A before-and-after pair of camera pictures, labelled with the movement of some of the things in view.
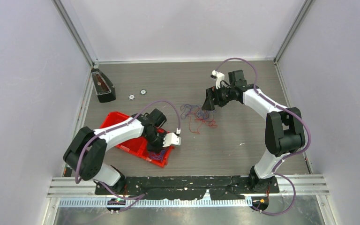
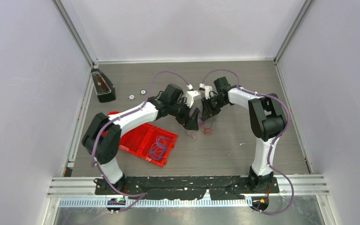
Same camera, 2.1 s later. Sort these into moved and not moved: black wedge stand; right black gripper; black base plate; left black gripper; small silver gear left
Moved: left black gripper
Not moved: black base plate; black wedge stand; right black gripper; small silver gear left
